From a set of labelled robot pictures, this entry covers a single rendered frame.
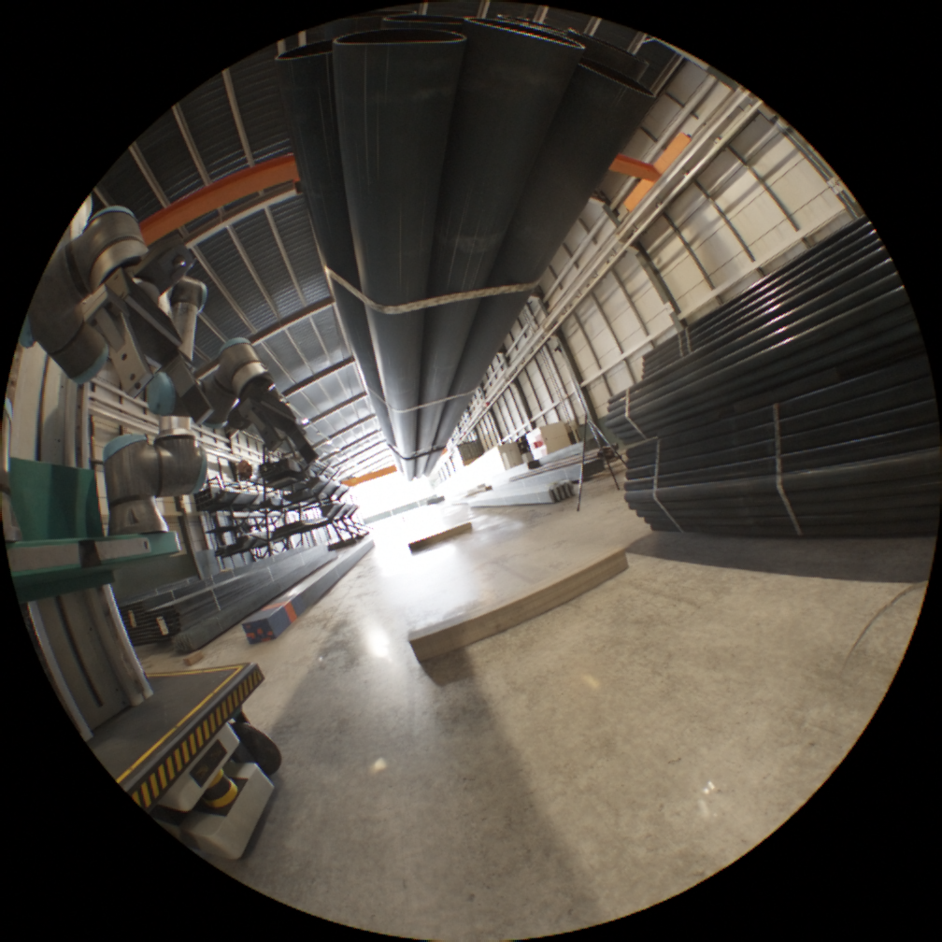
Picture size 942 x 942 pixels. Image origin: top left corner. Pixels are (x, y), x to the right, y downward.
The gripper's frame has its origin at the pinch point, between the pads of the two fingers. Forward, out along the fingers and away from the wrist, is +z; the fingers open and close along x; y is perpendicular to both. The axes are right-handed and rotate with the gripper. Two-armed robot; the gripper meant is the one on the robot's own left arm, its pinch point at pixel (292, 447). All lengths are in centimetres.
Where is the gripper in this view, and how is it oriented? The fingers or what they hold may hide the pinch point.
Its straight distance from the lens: 65.7
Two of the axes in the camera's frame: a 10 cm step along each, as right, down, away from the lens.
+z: 6.7, 7.2, -1.5
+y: 7.4, -6.7, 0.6
